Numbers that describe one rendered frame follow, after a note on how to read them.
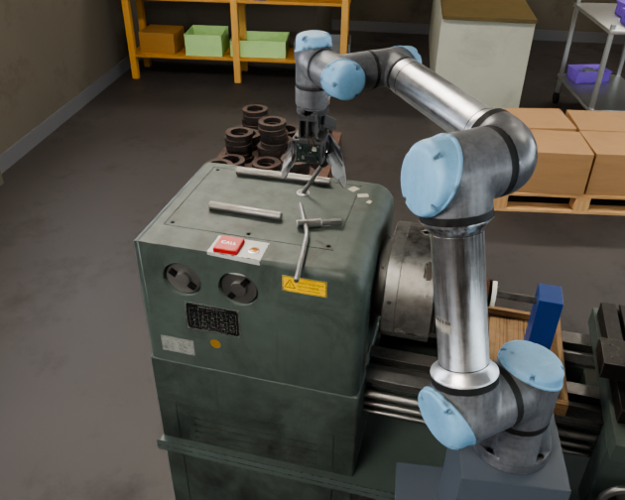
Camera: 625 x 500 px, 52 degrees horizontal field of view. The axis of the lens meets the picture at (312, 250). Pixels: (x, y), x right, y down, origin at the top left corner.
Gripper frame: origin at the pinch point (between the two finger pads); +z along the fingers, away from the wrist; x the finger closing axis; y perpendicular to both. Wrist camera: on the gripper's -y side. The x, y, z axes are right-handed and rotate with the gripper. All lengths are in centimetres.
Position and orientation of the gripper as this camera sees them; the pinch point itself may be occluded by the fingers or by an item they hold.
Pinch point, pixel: (313, 183)
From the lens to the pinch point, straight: 151.9
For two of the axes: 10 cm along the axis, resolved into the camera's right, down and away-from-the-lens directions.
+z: -0.1, 8.3, 5.5
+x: 9.7, 1.5, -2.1
